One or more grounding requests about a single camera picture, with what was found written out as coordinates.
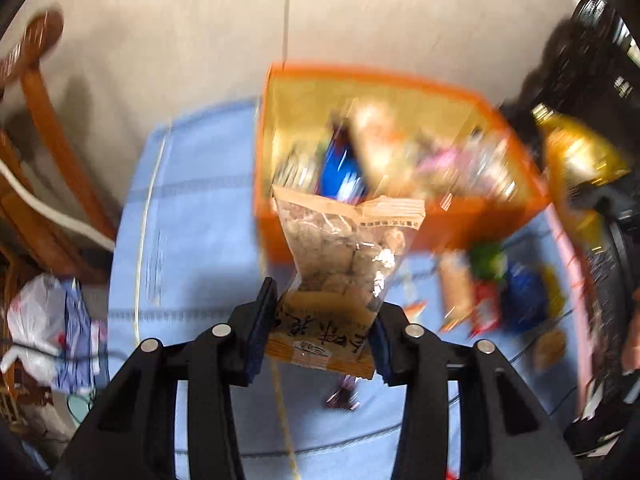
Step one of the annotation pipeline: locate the brown wooden chair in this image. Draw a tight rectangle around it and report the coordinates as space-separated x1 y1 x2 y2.
0 7 118 281

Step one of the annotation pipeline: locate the blue striped cloth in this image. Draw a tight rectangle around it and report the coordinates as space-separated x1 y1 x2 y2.
52 280 108 393

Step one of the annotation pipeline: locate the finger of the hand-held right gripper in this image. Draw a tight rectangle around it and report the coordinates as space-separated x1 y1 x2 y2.
567 172 640 221

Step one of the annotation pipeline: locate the green snack packet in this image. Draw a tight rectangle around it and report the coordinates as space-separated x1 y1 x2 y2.
467 242 508 281

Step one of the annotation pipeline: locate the golden snack packet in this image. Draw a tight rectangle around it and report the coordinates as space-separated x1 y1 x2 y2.
530 104 632 251

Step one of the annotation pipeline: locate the yellow cake packet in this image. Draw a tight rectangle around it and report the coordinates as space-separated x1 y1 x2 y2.
542 262 568 318

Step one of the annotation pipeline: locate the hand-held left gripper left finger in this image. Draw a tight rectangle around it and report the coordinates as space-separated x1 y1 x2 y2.
52 277 278 480

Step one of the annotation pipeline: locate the small bread packet yellow label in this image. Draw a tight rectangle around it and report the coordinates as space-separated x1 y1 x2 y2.
530 330 568 371

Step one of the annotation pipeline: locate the pink wrapper snack packet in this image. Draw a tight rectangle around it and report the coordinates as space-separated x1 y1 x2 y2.
325 377 361 411

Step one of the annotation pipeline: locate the pink biscuit packet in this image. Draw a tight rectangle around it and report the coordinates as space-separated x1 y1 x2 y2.
415 145 506 196

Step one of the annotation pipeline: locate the white plastic bag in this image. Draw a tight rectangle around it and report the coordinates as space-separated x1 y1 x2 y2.
0 272 68 381

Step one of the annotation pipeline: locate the pink bed sheet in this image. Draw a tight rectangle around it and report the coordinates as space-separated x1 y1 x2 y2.
545 205 601 421

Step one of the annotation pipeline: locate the blue white-print snack packet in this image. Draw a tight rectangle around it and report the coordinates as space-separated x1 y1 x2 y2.
502 260 551 333

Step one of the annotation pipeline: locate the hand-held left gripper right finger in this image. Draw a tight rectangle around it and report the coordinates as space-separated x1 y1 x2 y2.
370 302 583 480

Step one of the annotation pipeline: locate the dark blue snack packet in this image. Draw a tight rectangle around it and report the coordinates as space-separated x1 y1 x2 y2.
317 130 368 201

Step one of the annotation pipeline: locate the blue striped blanket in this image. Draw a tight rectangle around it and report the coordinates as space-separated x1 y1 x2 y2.
107 97 588 480

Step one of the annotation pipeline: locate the white cable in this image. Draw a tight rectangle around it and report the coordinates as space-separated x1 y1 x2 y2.
0 162 116 253

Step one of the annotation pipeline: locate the clear packet with black print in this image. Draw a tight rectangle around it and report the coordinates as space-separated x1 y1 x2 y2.
272 145 321 191

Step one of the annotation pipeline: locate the orange cardboard box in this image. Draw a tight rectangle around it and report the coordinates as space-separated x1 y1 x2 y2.
251 62 553 263

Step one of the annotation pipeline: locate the person's right hand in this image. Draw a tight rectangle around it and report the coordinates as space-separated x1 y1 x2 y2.
620 287 640 376

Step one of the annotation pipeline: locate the dark carved wooden headboard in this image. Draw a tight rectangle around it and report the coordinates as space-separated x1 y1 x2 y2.
500 0 640 126

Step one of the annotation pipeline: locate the clear brown snack bag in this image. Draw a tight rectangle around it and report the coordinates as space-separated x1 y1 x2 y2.
264 184 427 381

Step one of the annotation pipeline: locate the clear orange-trim snack packet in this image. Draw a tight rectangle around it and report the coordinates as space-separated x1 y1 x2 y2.
437 250 476 333

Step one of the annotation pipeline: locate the red snack packet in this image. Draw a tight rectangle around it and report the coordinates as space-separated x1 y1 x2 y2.
467 280 501 338

